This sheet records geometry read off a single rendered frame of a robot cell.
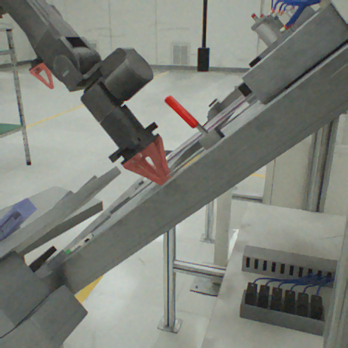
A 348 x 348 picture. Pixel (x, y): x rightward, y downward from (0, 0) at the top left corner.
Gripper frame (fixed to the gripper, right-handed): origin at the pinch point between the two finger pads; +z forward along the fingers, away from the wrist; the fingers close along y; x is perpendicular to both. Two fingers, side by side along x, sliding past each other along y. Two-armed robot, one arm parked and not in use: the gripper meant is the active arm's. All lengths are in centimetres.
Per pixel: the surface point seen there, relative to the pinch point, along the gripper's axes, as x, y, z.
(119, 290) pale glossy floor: 97, 73, 42
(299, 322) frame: -1.5, 4.1, 38.8
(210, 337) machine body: 12.0, -2.8, 30.2
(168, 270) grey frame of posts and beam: 58, 60, 39
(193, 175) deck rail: -9.8, -10.0, 0.6
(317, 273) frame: -4.8, 20.1, 40.4
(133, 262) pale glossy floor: 100, 96, 41
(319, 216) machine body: -4, 56, 45
